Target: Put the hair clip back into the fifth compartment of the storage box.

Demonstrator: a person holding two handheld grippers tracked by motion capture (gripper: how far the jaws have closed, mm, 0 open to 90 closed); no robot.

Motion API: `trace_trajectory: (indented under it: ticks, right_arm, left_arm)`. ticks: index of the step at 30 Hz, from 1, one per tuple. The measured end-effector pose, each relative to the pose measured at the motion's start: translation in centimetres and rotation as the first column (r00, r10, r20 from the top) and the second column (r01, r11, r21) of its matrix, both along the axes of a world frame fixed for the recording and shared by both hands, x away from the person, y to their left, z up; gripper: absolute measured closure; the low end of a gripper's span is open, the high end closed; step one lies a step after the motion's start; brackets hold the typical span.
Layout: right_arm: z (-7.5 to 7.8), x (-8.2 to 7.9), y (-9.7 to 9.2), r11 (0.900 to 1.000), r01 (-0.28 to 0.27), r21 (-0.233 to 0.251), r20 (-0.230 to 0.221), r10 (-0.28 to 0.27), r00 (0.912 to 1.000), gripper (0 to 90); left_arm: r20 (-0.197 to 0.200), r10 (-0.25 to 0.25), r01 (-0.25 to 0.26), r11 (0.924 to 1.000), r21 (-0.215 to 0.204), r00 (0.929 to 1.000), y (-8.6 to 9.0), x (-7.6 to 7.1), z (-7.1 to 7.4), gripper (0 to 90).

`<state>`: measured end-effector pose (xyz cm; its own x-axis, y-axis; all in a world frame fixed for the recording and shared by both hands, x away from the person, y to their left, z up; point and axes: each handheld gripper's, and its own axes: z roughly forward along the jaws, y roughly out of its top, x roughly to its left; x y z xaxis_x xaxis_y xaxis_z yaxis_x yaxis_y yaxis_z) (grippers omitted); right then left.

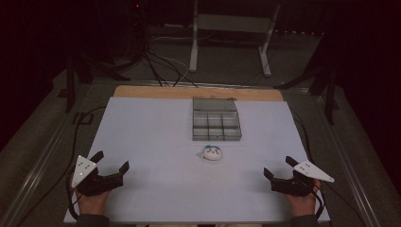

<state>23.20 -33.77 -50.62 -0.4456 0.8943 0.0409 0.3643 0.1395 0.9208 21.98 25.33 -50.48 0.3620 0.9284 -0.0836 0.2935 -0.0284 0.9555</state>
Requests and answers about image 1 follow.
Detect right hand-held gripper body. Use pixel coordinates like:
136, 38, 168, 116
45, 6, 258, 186
270, 159, 336, 198

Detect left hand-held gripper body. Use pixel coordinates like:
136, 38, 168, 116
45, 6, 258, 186
71, 154, 124, 198

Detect small white and blue toy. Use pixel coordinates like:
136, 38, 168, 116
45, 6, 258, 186
195, 144, 223, 162

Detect clear plastic compartment box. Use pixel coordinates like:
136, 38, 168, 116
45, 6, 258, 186
192, 96, 243, 142

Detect person's left hand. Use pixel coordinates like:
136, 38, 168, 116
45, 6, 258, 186
75, 188, 112, 218

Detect person's right hand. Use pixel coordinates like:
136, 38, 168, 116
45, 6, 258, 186
285, 179, 323, 218

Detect white table mat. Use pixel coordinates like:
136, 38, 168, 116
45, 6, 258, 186
63, 96, 331, 224

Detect black stand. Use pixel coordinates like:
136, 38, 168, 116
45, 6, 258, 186
272, 60, 341, 127
57, 53, 131, 114

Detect white metal stand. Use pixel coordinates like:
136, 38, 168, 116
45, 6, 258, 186
188, 0, 282, 78

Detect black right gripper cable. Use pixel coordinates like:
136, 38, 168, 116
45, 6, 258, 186
288, 107, 327, 221

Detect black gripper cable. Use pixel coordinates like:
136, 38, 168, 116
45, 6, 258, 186
288, 107, 327, 221
65, 105, 108, 221

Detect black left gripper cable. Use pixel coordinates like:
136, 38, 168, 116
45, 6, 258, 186
65, 105, 108, 221

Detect metal floor rail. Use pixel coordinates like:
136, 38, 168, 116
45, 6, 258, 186
0, 82, 96, 227
310, 91, 384, 227

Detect black floor cables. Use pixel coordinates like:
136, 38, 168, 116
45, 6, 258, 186
141, 34, 200, 89

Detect white floor cable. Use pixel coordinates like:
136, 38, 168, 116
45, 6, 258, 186
149, 35, 190, 83

